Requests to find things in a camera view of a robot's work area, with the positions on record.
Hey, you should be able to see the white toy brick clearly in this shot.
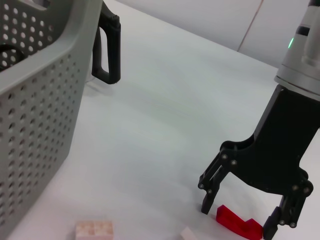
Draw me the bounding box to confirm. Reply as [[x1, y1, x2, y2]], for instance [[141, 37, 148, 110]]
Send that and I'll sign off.
[[179, 226, 200, 240], [75, 219, 115, 240]]

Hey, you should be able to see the grey perforated storage basket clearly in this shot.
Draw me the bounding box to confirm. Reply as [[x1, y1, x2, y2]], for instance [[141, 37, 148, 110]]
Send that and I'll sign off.
[[0, 0, 104, 240]]

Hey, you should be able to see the dark red long toy brick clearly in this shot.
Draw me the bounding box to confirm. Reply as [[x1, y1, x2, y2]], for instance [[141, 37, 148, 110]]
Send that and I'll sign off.
[[216, 204, 265, 240]]

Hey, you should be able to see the glass teapot with black handle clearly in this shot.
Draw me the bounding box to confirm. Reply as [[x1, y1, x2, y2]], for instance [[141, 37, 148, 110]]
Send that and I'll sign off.
[[84, 1, 123, 89]]

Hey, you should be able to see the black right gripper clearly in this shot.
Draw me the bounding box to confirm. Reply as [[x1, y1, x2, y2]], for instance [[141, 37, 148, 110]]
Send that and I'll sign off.
[[220, 84, 320, 240]]

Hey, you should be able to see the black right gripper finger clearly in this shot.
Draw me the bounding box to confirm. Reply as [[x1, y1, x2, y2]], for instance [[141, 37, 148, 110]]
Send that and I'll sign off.
[[198, 149, 238, 216]]

